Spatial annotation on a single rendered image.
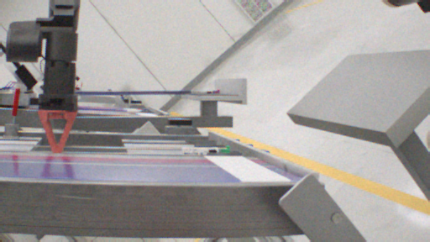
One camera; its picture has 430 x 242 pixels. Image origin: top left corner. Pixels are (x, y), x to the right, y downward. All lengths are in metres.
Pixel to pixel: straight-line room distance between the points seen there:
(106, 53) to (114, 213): 8.11
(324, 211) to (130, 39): 8.17
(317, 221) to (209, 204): 0.12
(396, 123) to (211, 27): 7.94
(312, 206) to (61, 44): 0.53
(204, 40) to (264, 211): 8.24
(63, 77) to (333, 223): 0.53
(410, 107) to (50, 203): 0.66
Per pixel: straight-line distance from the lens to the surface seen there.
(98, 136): 1.35
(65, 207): 0.68
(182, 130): 1.37
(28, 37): 1.03
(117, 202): 0.68
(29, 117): 2.13
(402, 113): 1.09
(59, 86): 1.02
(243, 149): 1.06
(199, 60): 8.89
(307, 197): 0.68
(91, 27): 8.80
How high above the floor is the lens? 0.98
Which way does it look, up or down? 10 degrees down
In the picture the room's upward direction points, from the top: 41 degrees counter-clockwise
